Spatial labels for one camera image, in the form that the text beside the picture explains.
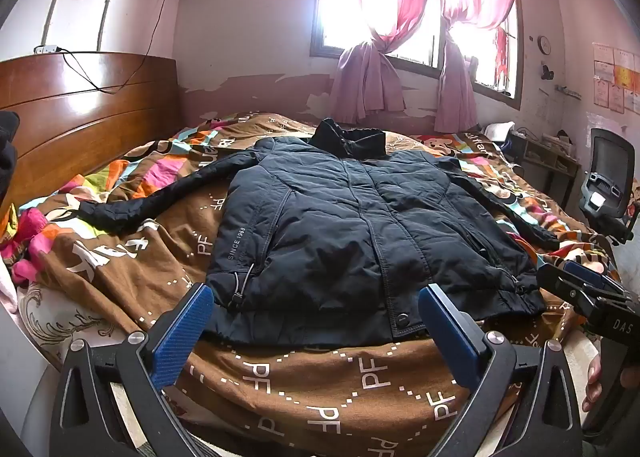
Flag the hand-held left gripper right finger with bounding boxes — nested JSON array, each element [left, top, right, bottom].
[[417, 284, 583, 457]]

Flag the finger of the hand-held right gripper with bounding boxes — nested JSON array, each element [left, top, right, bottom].
[[536, 263, 601, 310], [561, 259, 626, 295]]

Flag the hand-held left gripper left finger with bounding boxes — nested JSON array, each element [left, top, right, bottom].
[[50, 282, 216, 457]]

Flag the dark navy padded jacket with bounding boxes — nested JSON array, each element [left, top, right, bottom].
[[79, 118, 562, 345]]

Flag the person's right hand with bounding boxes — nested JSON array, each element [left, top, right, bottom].
[[581, 349, 640, 415]]

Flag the black office chair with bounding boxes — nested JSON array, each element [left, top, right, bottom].
[[578, 128, 637, 244]]

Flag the cluttered desk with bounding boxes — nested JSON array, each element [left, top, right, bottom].
[[507, 129, 582, 210]]

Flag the brown printed quilt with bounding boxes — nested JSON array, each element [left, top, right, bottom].
[[0, 111, 621, 457]]

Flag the white patterned bed sheet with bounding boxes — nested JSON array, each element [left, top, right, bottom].
[[0, 262, 81, 388]]

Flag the wooden bed headboard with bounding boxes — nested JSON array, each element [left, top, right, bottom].
[[0, 52, 182, 218]]

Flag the dark cloth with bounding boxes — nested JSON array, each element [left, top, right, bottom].
[[0, 110, 22, 205]]

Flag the narrow pink curtain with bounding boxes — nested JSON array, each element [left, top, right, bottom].
[[434, 0, 521, 134]]

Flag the wall posters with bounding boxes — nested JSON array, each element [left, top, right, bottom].
[[592, 41, 640, 116]]

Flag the black cable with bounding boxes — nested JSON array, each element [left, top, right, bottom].
[[59, 0, 169, 96]]

